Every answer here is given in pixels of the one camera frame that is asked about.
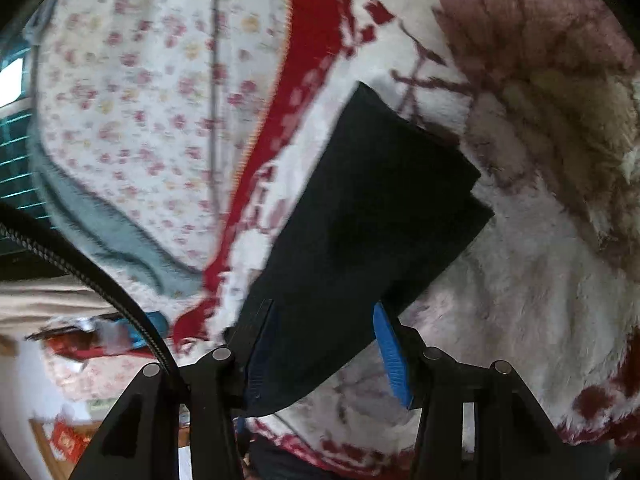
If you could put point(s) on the black pants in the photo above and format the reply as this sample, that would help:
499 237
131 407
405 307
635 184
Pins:
387 209

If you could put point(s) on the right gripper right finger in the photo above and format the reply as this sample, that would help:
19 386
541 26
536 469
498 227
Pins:
401 348

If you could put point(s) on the teal window grille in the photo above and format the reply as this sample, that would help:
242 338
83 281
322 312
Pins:
17 187

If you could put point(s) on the beige curtain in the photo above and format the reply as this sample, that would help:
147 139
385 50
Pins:
28 306

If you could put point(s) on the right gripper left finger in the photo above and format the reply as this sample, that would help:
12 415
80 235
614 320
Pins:
245 371

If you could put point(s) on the red white plush blanket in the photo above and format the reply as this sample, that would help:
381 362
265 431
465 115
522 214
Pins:
542 97

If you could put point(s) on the teal fleece garment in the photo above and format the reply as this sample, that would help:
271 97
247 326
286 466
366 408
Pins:
102 232

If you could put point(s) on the floral white bedsheet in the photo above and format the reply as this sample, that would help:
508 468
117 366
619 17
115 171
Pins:
148 104

